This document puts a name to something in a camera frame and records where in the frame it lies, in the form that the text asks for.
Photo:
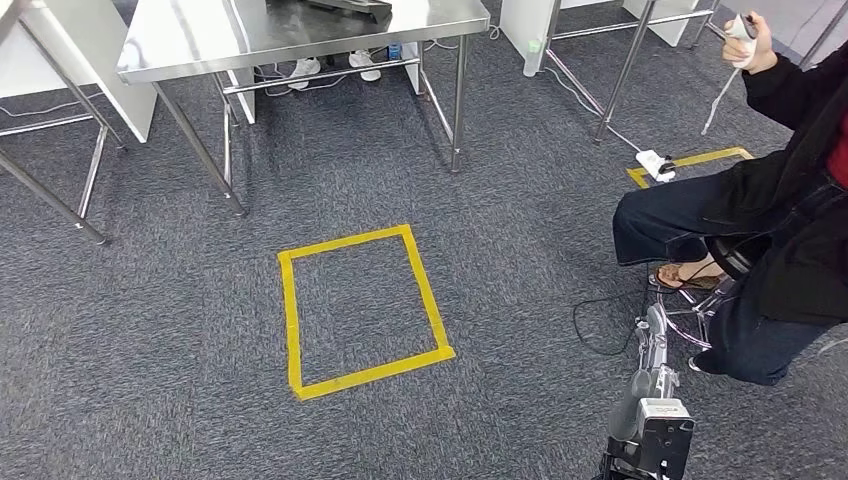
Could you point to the black plastic car part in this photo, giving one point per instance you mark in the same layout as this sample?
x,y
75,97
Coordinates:
x,y
351,8

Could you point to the handheld teleoperation controller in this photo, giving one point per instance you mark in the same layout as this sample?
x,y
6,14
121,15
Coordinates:
x,y
740,33

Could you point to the yellow floor tape square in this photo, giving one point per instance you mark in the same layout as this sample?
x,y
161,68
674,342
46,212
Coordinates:
x,y
288,318

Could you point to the white sneaker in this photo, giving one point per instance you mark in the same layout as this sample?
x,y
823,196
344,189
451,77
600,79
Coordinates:
x,y
366,65
305,69

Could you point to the small blue bottle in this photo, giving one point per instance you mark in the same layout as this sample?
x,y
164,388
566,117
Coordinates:
x,y
395,51

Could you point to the white power strip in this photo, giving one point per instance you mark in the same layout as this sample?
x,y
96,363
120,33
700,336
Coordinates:
x,y
654,166

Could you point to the stainless steel table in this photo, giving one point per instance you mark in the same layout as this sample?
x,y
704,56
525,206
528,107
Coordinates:
x,y
199,40
53,202
625,73

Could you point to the person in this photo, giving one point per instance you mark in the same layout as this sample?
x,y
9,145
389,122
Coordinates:
x,y
782,218

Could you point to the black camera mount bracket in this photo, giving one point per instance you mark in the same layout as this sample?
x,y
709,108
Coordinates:
x,y
619,460

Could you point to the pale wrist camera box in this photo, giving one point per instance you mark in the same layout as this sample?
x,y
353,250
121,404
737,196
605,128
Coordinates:
x,y
666,430

